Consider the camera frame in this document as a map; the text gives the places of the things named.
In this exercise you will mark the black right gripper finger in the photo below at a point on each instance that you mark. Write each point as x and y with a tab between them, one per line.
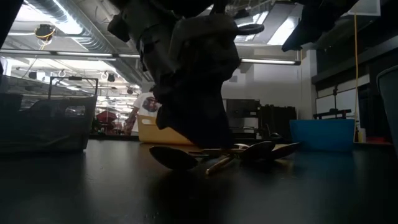
297	39

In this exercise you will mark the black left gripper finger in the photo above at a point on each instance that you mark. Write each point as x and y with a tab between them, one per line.
208	124
169	112

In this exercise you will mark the person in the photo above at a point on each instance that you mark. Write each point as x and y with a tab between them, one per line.
146	105

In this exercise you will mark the yellow plastic bin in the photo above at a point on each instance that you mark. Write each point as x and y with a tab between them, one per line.
155	133

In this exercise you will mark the black shelf unit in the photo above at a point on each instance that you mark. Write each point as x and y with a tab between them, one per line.
245	109

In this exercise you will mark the white ceiling box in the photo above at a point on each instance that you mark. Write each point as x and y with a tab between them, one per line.
370	7

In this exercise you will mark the red tool chest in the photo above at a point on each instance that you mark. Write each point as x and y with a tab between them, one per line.
107	119

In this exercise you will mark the black cabinet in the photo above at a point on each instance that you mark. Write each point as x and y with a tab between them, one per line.
276	121

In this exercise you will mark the black tripod stand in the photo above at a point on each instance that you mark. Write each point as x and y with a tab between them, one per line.
335	96

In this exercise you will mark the whiteboard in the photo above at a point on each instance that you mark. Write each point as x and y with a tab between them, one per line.
345	99

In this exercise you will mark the black desk stand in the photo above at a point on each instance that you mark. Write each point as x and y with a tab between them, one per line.
332	112

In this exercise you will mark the bright blue plastic bin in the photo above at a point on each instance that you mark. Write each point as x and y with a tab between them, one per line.
323	135

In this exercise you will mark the long light bar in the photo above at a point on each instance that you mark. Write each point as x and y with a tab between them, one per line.
77	53

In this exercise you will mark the grey-blue plastic bin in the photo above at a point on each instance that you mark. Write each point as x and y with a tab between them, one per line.
390	109

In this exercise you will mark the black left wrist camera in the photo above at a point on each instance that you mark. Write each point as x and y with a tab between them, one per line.
119	28

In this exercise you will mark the silver ventilation duct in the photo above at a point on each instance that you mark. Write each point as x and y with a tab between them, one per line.
93	40

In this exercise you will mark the black rig frame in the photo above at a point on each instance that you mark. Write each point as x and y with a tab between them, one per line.
74	78

